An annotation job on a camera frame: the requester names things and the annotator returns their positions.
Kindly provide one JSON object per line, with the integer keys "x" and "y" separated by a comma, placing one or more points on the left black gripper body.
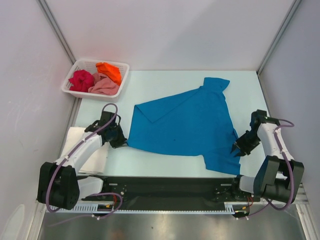
{"x": 117, "y": 138}

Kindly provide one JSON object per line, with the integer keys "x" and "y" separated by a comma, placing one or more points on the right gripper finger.
{"x": 239, "y": 154}
{"x": 234, "y": 147}

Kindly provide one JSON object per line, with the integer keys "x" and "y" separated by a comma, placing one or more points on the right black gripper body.
{"x": 247, "y": 141}

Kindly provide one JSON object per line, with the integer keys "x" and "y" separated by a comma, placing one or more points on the blue t-shirt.
{"x": 192, "y": 123}

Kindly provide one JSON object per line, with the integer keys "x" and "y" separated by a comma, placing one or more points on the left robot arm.
{"x": 76, "y": 174}

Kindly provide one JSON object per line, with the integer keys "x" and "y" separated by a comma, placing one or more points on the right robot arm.
{"x": 279, "y": 177}

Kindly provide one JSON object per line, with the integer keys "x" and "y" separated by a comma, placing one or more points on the white folded t-shirt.
{"x": 91, "y": 157}

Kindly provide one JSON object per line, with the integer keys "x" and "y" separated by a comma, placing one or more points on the pink crumpled t-shirt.
{"x": 103, "y": 85}

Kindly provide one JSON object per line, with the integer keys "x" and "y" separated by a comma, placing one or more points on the white plastic basket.
{"x": 89, "y": 65}

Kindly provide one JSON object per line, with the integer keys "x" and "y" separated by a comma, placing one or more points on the orange crumpled t-shirt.
{"x": 110, "y": 71}

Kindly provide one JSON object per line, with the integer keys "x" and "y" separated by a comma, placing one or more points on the magenta crumpled t-shirt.
{"x": 81, "y": 81}

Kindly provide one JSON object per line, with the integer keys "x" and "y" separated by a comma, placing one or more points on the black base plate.
{"x": 175, "y": 191}

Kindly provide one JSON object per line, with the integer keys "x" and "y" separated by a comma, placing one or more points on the white slotted cable duct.
{"x": 103, "y": 208}

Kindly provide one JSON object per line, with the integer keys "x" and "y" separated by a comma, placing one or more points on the aluminium frame rail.
{"x": 301, "y": 196}

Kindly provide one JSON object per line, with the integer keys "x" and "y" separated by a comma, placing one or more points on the right corner aluminium post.
{"x": 279, "y": 34}

